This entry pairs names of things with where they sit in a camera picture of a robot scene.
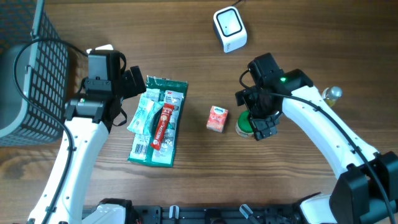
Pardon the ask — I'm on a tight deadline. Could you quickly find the green lid jar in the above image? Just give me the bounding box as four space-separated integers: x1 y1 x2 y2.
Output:
235 110 254 138

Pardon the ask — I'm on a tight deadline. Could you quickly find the red Nescafe sachet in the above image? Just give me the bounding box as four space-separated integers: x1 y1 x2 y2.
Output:
150 103 174 151

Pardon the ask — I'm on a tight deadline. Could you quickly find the orange Kleenex tissue pack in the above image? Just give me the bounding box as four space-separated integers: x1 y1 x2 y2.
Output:
206 106 228 133

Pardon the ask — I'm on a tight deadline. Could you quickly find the yellow Vim dish soap bottle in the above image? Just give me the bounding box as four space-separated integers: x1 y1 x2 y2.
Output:
322 86 343 107

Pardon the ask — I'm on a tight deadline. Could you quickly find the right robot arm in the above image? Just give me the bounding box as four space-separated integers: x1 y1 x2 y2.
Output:
236 54 397 223

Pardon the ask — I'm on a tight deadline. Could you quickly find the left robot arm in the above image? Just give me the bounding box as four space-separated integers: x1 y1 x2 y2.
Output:
27 50 146 223

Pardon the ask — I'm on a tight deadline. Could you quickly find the white barcode scanner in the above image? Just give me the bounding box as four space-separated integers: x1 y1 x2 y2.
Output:
213 6 248 53

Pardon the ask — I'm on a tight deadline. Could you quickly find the dark grey mesh basket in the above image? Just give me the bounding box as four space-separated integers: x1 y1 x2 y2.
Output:
1 1 69 146

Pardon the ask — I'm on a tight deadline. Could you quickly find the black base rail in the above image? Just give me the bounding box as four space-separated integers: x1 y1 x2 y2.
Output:
134 205 302 224

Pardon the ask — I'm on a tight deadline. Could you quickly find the left camera cable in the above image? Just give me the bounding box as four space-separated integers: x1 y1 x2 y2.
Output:
12 37 90 224

